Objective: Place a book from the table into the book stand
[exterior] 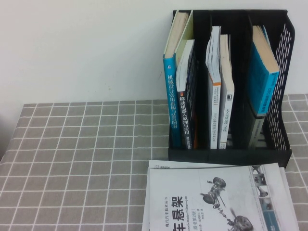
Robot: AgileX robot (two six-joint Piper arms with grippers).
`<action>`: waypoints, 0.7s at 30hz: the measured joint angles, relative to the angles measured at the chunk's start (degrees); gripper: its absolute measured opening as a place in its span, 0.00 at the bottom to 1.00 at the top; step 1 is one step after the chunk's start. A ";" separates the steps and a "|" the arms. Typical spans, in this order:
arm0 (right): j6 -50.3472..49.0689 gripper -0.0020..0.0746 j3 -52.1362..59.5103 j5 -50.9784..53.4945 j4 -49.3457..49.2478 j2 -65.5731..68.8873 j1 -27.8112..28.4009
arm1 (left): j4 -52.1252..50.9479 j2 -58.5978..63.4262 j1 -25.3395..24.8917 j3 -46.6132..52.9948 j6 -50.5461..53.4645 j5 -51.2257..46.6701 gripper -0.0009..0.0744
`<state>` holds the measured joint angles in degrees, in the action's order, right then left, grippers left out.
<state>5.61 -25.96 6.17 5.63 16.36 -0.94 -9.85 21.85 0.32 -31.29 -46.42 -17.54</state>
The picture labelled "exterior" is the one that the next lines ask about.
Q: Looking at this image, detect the white car suspension book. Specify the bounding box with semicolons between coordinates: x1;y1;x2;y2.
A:
141;163;287;231

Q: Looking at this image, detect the teal hardcover mechanical design book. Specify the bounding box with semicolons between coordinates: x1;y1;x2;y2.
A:
163;11;194;149

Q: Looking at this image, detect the black mobile robot book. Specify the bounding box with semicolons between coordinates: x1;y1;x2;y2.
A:
175;39;199;150

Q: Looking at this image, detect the white book with orange band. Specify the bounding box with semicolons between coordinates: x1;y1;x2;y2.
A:
205;26;222;150

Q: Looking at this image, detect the white driverless car book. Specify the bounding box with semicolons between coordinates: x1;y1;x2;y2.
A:
218;34;235;150

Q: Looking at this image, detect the black plastic book stand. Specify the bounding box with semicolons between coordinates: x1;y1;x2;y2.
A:
167;9;296;168

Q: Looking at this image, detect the dark grey spine book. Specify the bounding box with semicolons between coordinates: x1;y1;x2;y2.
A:
249;113;266;149

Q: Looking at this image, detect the blue DTC book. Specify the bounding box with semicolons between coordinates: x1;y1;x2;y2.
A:
247;25;281;118

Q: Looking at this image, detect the intelligent systems magazine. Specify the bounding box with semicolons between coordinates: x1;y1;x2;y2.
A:
148;159;300;231

